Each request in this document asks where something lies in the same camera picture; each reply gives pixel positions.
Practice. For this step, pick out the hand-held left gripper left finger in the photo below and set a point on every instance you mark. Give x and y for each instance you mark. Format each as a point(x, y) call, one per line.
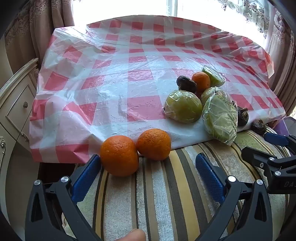
point(85, 178)

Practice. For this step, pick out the person's left hand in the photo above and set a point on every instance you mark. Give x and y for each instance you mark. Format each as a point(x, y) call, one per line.
point(131, 235)

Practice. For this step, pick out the cut plastic-wrapped green fruit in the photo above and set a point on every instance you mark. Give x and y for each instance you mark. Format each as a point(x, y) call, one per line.
point(214, 76)

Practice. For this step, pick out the long plastic-wrapped green fruit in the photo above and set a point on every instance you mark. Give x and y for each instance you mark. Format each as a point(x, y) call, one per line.
point(219, 118)

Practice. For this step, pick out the striped towel blanket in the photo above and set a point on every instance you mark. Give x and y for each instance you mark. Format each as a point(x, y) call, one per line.
point(161, 197)

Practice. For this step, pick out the dark wrinkled passion fruit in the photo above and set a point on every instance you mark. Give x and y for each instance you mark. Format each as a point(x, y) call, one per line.
point(185, 84)
point(242, 115)
point(259, 127)

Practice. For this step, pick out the red white checkered plastic tablecloth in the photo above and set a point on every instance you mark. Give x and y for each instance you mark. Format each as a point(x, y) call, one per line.
point(138, 69)

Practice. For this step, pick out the beige patterned curtain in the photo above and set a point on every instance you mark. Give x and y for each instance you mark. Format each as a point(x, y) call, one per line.
point(39, 27)

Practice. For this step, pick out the white lace curtain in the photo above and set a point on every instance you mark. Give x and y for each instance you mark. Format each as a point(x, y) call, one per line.
point(254, 14)

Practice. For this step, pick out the small orange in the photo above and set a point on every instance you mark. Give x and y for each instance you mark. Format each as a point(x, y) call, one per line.
point(201, 80)

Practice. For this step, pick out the round plastic-wrapped green fruit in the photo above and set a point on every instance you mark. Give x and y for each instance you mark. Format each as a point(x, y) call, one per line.
point(183, 106)
point(207, 95)

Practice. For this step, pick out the large orange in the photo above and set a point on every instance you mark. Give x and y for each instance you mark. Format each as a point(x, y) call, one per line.
point(154, 144)
point(119, 155)

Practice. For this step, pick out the bright window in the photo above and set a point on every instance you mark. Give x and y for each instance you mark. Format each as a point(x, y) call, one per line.
point(127, 10)

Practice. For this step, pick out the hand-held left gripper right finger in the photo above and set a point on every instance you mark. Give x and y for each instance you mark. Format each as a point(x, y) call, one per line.
point(210, 176)

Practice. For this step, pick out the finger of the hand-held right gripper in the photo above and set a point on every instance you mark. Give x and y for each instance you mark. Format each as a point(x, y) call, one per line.
point(254, 155)
point(276, 138)

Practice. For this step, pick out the cream wooden dresser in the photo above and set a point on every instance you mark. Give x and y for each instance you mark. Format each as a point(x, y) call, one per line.
point(13, 111)

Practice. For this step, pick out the brown pleated curtain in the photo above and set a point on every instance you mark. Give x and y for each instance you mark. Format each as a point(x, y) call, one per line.
point(285, 81)

